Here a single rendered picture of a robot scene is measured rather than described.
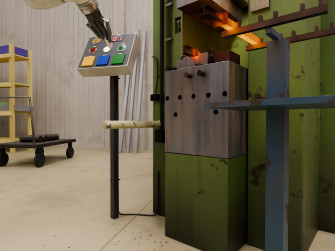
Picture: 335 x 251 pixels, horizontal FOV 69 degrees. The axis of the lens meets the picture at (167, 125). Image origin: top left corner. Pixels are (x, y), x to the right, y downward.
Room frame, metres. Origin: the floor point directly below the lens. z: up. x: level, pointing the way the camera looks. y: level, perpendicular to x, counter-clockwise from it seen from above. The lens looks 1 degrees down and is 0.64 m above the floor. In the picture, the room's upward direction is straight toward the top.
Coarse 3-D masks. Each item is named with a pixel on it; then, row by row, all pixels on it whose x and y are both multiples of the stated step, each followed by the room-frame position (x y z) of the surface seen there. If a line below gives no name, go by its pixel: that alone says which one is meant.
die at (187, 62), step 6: (198, 54) 1.27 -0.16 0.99; (204, 54) 1.25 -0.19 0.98; (210, 54) 1.26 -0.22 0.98; (180, 60) 1.35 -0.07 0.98; (186, 60) 1.32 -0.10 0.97; (192, 60) 1.30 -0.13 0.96; (198, 60) 1.27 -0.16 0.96; (204, 60) 1.25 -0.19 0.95; (180, 66) 1.35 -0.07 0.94; (186, 66) 1.32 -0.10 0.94; (192, 66) 1.30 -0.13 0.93
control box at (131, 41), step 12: (96, 36) 1.62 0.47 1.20; (132, 36) 1.53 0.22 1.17; (96, 48) 1.55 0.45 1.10; (132, 48) 1.48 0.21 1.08; (96, 60) 1.49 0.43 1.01; (132, 60) 1.48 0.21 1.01; (84, 72) 1.51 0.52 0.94; (96, 72) 1.50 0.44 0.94; (108, 72) 1.48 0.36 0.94; (120, 72) 1.47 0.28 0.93; (132, 72) 1.48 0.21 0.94
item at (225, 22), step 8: (208, 8) 0.73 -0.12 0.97; (216, 8) 0.75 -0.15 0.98; (208, 16) 0.73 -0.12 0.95; (216, 16) 0.75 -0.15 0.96; (224, 16) 0.77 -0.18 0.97; (216, 24) 0.79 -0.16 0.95; (224, 24) 0.79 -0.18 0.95; (232, 24) 0.82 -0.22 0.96; (248, 40) 0.96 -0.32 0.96; (256, 40) 0.97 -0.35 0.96
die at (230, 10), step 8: (184, 0) 1.33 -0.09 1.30; (192, 0) 1.30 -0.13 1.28; (200, 0) 1.28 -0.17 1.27; (208, 0) 1.28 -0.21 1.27; (216, 0) 1.31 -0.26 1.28; (224, 0) 1.38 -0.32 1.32; (232, 0) 1.45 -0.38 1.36; (184, 8) 1.37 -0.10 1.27; (192, 8) 1.37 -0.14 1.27; (200, 8) 1.37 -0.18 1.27; (224, 8) 1.38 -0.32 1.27; (232, 8) 1.45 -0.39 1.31; (240, 8) 1.54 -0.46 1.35; (192, 16) 1.47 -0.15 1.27; (232, 16) 1.47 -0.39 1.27; (240, 16) 1.54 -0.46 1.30
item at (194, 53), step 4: (184, 48) 1.21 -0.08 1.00; (188, 48) 1.23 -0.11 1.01; (192, 48) 1.25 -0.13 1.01; (184, 52) 1.21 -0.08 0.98; (188, 52) 1.23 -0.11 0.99; (192, 52) 1.26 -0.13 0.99; (196, 52) 1.26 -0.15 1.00; (200, 52) 1.30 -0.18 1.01; (188, 56) 1.26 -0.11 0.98; (192, 56) 1.26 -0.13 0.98
